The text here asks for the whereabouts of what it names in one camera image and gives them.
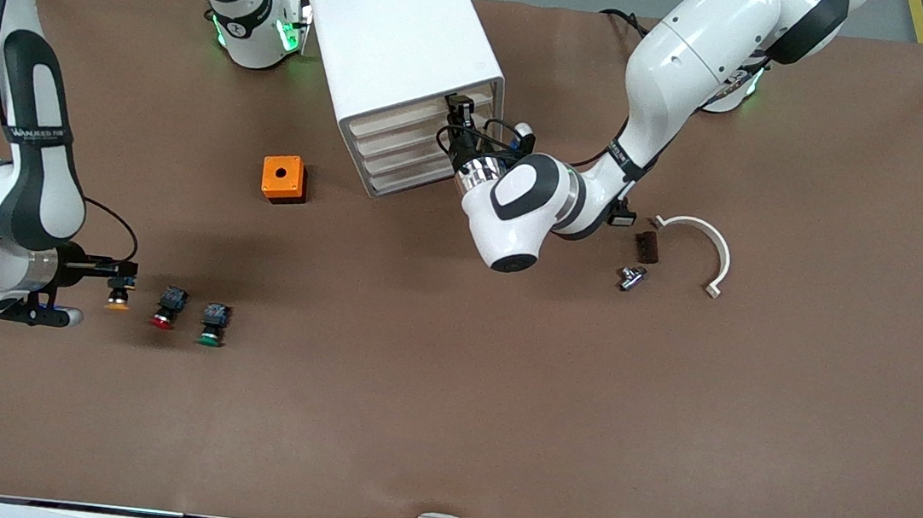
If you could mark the orange box with hole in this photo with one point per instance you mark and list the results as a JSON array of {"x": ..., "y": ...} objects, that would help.
[{"x": 271, "y": 181}]

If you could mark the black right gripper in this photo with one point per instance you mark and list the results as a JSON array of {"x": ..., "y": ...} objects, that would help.
[{"x": 73, "y": 264}]

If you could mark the green push button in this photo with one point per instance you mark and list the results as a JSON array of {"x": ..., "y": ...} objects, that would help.
[{"x": 213, "y": 319}]

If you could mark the small brown block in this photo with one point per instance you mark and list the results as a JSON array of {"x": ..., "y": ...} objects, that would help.
[{"x": 649, "y": 247}]

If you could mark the small silver metal part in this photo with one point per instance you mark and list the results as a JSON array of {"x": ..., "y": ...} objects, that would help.
[{"x": 631, "y": 279}]

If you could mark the red push button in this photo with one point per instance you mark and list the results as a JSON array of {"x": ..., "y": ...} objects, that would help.
[{"x": 170, "y": 301}]

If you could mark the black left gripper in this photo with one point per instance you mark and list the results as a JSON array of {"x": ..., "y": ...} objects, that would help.
[{"x": 463, "y": 154}]

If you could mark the white drawer cabinet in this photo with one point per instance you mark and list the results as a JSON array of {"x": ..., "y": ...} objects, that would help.
[{"x": 401, "y": 21}]

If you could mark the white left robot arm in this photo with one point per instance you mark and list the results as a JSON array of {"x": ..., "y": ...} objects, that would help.
[{"x": 688, "y": 60}]

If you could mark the yellow push button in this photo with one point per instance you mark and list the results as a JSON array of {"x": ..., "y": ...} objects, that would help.
[{"x": 117, "y": 302}]

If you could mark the black switch with white face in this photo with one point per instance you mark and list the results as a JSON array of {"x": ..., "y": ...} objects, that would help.
[{"x": 624, "y": 219}]

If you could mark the brown table cover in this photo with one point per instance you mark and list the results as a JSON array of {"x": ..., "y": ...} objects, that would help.
[{"x": 449, "y": 378}]

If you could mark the white curved plastic bracket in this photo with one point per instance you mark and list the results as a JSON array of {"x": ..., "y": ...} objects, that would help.
[{"x": 693, "y": 222}]

